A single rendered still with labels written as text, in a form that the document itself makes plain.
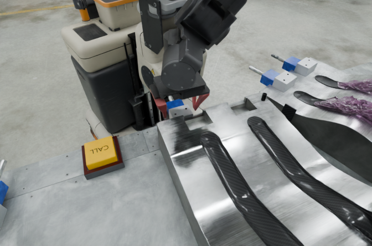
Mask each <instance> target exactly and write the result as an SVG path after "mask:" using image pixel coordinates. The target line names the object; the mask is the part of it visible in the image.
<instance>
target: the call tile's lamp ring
mask: <svg viewBox="0 0 372 246"><path fill-rule="evenodd" d="M112 138H113V139H114V141H115V145H116V150H117V154H118V159H119V161H117V162H114V163H110V164H108V165H104V166H101V167H98V168H95V169H93V170H89V171H87V165H86V158H85V148H84V145H83V146H81V147H82V159H83V165H84V175H87V174H89V173H93V172H96V171H99V170H102V169H104V168H108V167H111V166H114V165H117V164H119V163H123V161H122V157H121V153H120V148H119V145H118V140H117V136H113V137H112Z"/></svg>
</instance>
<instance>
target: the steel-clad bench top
mask: <svg viewBox="0 0 372 246"><path fill-rule="evenodd" d="M341 71H343V72H345V73H349V74H360V75H372V61H371V62H368V63H365V64H362V65H358V66H355V67H352V68H349V69H345V70H341ZM118 141H119V144H120V149H121V153H122V157H123V161H124V164H125V167H124V168H122V169H119V170H116V171H113V172H110V173H107V174H104V175H101V176H98V177H95V178H92V179H90V180H87V179H86V178H85V176H84V167H83V161H82V149H79V150H75V151H71V152H68V153H65V154H62V155H59V156H55V157H52V158H48V159H46V160H42V161H38V162H35V163H31V164H29V165H25V166H22V167H18V168H15V169H12V170H9V171H5V172H3V173H2V175H1V178H0V181H2V182H4V183H5V184H6V185H7V186H8V191H7V193H6V196H5V198H4V201H3V204H2V206H4V207H5V208H6V209H7V213H6V215H5V218H4V221H3V224H2V226H1V229H0V246H198V244H197V241H196V239H195V236H194V234H193V231H192V229H191V226H190V224H189V221H188V219H187V216H186V213H185V211H184V208H183V206H182V203H181V201H180V198H179V196H178V193H177V190H176V188H175V186H174V183H173V181H172V178H171V176H170V173H169V171H168V168H167V165H166V163H165V160H164V158H163V155H162V153H161V150H160V148H159V139H158V132H157V127H156V126H155V127H152V128H148V129H145V130H142V131H138V132H135V133H132V134H129V135H125V136H121V137H118ZM308 142H309V141H308ZM309 143H310V142H309ZM310 145H311V146H312V147H313V148H314V149H315V150H316V151H317V152H318V153H319V154H320V155H321V156H322V157H323V158H324V159H325V160H326V161H327V162H329V163H330V164H331V165H333V166H334V167H335V168H337V169H339V170H340V171H342V172H344V173H346V174H347V175H349V176H351V177H353V178H355V179H356V180H358V181H360V182H362V183H364V184H366V185H368V186H370V187H372V183H370V182H369V181H367V180H366V179H364V178H363V177H362V176H360V175H358V174H357V173H355V172H354V171H352V170H351V169H349V168H348V167H347V166H345V165H343V164H342V163H340V162H339V161H337V160H336V159H334V158H333V157H332V156H330V155H328V154H327V153H325V152H324V151H322V150H321V149H319V148H318V147H316V146H315V145H313V144H312V143H310Z"/></svg>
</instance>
